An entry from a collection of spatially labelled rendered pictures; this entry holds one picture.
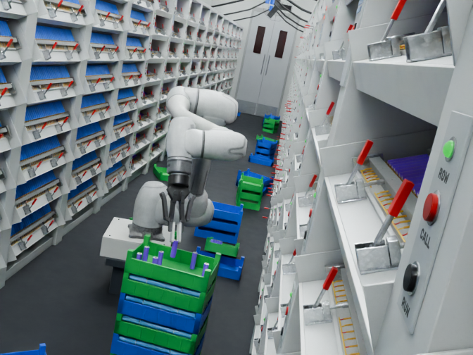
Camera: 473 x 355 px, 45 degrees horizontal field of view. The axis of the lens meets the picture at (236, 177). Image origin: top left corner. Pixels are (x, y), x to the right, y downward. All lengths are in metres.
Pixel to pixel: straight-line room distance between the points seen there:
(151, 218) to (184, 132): 0.93
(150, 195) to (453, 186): 2.59
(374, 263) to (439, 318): 0.25
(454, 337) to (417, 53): 0.30
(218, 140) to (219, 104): 0.54
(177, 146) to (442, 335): 1.76
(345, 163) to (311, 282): 0.22
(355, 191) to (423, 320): 0.49
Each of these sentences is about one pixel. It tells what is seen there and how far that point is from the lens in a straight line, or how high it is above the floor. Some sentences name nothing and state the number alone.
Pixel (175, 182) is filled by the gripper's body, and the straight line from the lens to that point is 2.01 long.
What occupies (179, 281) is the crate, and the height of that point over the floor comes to 0.50.
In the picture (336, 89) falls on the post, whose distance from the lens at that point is 1.68.
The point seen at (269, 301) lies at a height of 0.58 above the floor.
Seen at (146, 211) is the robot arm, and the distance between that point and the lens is 2.88.
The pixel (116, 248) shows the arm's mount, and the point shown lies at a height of 0.25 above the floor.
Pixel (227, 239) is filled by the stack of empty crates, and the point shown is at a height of 0.03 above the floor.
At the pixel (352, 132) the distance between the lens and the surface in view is 0.99.
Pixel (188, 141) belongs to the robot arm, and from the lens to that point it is 2.03.
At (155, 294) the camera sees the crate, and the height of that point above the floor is 0.43.
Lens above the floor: 1.31
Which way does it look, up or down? 12 degrees down
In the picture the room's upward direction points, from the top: 12 degrees clockwise
